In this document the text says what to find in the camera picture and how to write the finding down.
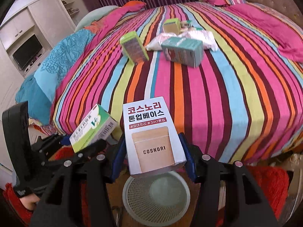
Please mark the green white medicine box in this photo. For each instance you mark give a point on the green white medicine box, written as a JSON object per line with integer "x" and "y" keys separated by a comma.
{"x": 96, "y": 125}

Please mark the pale green pillow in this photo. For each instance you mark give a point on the pale green pillow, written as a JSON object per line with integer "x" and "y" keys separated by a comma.
{"x": 94, "y": 15}

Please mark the pink striped pillow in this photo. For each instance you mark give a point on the pink striped pillow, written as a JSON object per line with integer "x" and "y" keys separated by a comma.
{"x": 225, "y": 2}

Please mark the white wall cabinet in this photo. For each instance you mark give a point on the white wall cabinet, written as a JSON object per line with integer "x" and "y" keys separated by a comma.
{"x": 49, "y": 21}

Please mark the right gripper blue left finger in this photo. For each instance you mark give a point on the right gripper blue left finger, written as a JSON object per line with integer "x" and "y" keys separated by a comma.
{"x": 119, "y": 154}

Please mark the blue patterned blanket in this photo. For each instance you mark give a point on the blue patterned blanket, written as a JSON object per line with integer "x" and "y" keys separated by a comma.
{"x": 39, "y": 88}

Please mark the striped colourful bed cover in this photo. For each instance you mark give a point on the striped colourful bed cover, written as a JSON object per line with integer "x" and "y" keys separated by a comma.
{"x": 244, "y": 102}

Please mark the teal pink tissue box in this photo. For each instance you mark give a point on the teal pink tissue box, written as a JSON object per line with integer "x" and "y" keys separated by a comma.
{"x": 183, "y": 50}

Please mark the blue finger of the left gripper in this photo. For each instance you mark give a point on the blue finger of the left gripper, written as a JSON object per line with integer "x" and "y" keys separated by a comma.
{"x": 65, "y": 140}

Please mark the white mesh waste basket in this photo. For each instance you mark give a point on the white mesh waste basket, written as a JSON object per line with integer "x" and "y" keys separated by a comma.
{"x": 158, "y": 200}

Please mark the pink folded duvet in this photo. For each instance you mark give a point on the pink folded duvet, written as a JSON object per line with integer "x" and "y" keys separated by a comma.
{"x": 286, "y": 33}

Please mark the red fluffy rug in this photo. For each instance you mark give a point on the red fluffy rug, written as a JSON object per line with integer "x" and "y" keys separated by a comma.
{"x": 274, "y": 183}

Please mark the black television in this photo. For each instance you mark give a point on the black television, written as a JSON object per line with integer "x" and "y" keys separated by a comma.
{"x": 27, "y": 51}

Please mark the person's left hand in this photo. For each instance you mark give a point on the person's left hand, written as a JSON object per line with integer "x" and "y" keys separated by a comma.
{"x": 30, "y": 201}

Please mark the white Cosnori box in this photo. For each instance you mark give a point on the white Cosnori box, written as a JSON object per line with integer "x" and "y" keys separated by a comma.
{"x": 152, "y": 143}

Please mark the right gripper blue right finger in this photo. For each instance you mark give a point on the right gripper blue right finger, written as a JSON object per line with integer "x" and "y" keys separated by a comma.
{"x": 190, "y": 163}

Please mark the small green printed packet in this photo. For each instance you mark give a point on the small green printed packet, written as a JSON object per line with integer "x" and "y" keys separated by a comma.
{"x": 186, "y": 24}

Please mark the lime green tall box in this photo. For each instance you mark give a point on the lime green tall box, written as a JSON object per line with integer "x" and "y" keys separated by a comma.
{"x": 133, "y": 48}

